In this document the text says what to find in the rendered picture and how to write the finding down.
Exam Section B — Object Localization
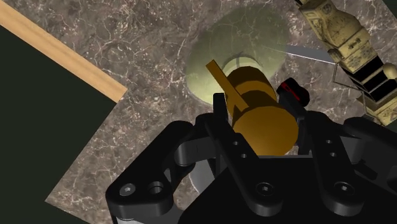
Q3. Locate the pale green round vase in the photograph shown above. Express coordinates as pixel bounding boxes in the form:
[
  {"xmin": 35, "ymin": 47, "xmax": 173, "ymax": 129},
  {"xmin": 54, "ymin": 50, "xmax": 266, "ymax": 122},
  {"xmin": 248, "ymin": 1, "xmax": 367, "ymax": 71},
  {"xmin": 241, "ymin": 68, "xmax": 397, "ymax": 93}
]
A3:
[{"xmin": 185, "ymin": 5, "xmax": 289, "ymax": 106}]

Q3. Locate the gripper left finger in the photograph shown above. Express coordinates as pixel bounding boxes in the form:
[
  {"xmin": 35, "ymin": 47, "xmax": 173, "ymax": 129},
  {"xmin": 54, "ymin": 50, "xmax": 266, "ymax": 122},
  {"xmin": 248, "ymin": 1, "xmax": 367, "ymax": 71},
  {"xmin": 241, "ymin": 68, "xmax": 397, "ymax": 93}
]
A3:
[{"xmin": 105, "ymin": 92, "xmax": 284, "ymax": 218}]

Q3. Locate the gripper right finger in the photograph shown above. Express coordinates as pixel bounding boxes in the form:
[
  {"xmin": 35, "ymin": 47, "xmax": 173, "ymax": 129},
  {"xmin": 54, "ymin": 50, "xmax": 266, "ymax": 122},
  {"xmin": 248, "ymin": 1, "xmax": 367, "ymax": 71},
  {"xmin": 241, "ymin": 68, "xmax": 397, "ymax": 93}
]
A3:
[{"xmin": 296, "ymin": 109, "xmax": 397, "ymax": 217}]

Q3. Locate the brown cylinder with handle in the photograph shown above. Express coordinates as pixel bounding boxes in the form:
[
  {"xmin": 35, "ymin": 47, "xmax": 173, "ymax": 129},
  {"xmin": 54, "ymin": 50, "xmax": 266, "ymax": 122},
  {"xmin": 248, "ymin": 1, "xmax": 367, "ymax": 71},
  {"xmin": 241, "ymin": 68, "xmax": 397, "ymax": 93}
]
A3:
[{"xmin": 205, "ymin": 59, "xmax": 300, "ymax": 157}]

